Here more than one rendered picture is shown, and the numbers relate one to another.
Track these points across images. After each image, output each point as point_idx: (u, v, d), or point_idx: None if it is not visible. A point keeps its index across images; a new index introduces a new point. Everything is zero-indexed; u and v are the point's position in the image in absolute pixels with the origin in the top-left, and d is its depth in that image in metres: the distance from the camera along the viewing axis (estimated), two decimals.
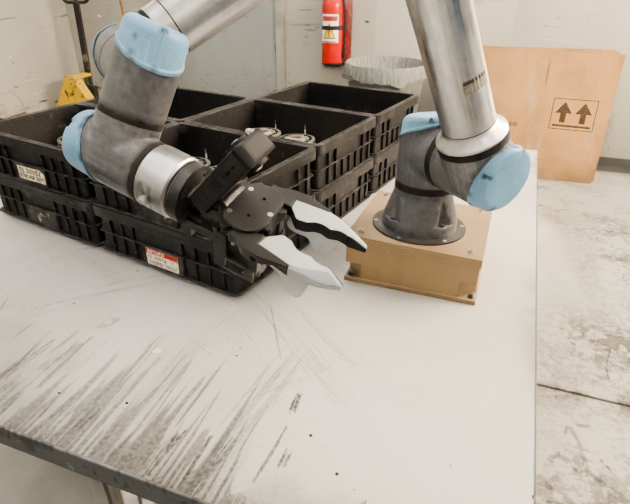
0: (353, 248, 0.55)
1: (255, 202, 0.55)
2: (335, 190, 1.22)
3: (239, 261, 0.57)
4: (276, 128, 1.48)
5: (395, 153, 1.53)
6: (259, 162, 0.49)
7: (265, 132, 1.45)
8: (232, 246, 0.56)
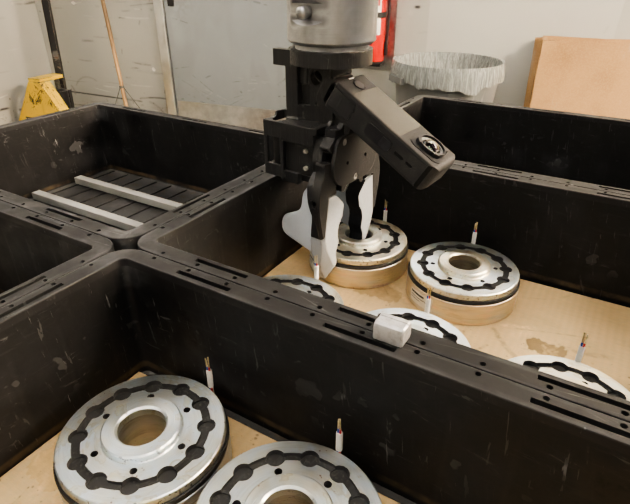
0: None
1: (359, 152, 0.47)
2: None
3: (283, 153, 0.48)
4: (386, 221, 0.58)
5: None
6: (420, 180, 0.43)
7: None
8: (300, 148, 0.47)
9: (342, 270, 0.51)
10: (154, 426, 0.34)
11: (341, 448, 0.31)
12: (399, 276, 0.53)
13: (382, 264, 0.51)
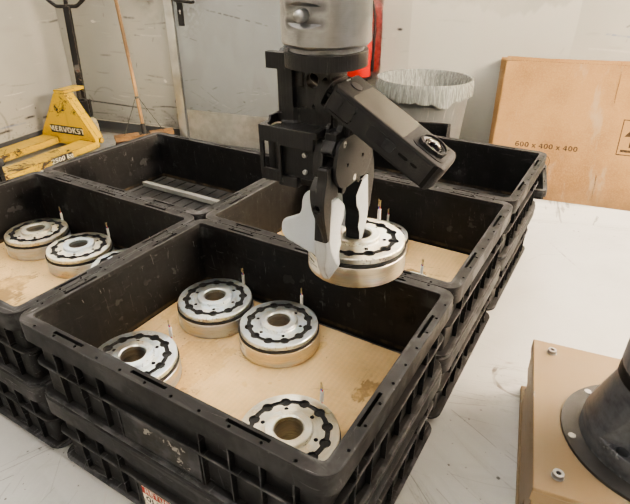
0: None
1: (358, 153, 0.47)
2: (462, 341, 0.72)
3: (280, 157, 0.47)
4: (380, 220, 0.59)
5: None
6: (424, 180, 0.43)
7: None
8: (298, 152, 0.46)
9: (345, 270, 0.51)
10: (218, 298, 0.73)
11: (302, 303, 0.70)
12: (400, 273, 0.54)
13: (385, 261, 0.51)
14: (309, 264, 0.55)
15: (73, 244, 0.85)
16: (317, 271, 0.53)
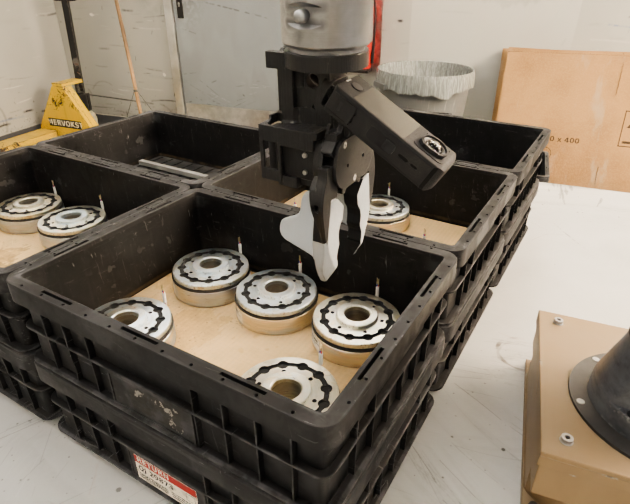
0: (348, 244, 0.55)
1: (358, 153, 0.47)
2: (466, 311, 0.70)
3: (280, 158, 0.47)
4: (378, 296, 0.63)
5: None
6: (424, 181, 0.43)
7: (360, 312, 0.61)
8: (298, 152, 0.46)
9: (346, 353, 0.56)
10: (214, 267, 0.71)
11: (301, 271, 0.68)
12: None
13: None
14: (312, 341, 0.60)
15: (66, 216, 0.83)
16: None
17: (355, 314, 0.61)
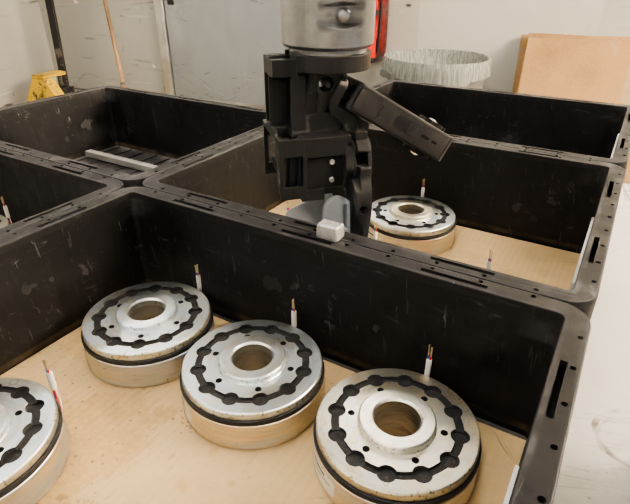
0: None
1: None
2: None
3: (300, 173, 0.44)
4: (430, 374, 0.36)
5: None
6: (427, 155, 0.49)
7: (401, 410, 0.34)
8: (323, 160, 0.44)
9: None
10: (156, 315, 0.44)
11: (295, 324, 0.41)
12: (472, 492, 0.31)
13: (451, 492, 0.29)
14: (314, 466, 0.33)
15: None
16: (329, 491, 0.31)
17: (392, 413, 0.34)
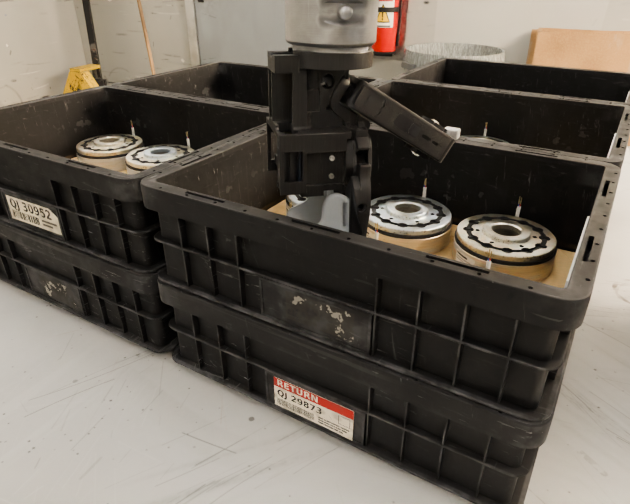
0: None
1: None
2: None
3: (300, 168, 0.44)
4: (518, 217, 0.59)
5: None
6: (428, 156, 0.49)
7: (506, 231, 0.56)
8: (323, 156, 0.44)
9: (505, 267, 0.51)
10: None
11: (425, 196, 0.64)
12: (551, 270, 0.54)
13: (544, 259, 0.51)
14: None
15: (153, 153, 0.79)
16: None
17: (500, 233, 0.56)
